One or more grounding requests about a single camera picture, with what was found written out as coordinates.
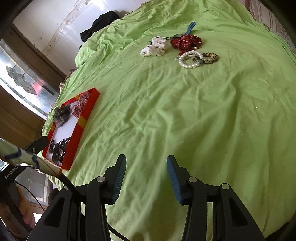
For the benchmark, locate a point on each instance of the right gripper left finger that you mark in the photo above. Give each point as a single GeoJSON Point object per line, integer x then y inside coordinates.
{"type": "Point", "coordinates": [78, 213]}

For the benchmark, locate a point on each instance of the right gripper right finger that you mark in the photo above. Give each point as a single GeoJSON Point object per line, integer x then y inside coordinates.
{"type": "Point", "coordinates": [231, 218]}

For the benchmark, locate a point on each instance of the grey black lace scrunchie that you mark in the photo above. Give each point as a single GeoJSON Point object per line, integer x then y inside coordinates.
{"type": "Point", "coordinates": [62, 115]}

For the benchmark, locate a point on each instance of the red polka dot scrunchie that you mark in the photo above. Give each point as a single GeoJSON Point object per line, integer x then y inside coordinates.
{"type": "Point", "coordinates": [186, 42]}

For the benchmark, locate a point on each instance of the white dotted scrunchie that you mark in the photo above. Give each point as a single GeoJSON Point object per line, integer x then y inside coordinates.
{"type": "Point", "coordinates": [156, 47]}

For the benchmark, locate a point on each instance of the red jewelry tray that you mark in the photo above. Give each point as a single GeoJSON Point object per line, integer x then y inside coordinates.
{"type": "Point", "coordinates": [73, 128]}

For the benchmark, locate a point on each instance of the person left hand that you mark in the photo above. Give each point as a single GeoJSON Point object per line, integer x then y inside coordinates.
{"type": "Point", "coordinates": [16, 213]}

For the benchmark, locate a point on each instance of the green bed sheet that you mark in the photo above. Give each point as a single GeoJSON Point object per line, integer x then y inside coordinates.
{"type": "Point", "coordinates": [232, 121]}

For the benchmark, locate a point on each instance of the black clothing pile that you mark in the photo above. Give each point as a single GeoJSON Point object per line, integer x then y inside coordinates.
{"type": "Point", "coordinates": [103, 21]}

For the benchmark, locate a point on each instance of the striped floral quilt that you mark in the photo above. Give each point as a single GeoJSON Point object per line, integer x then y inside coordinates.
{"type": "Point", "coordinates": [263, 15]}

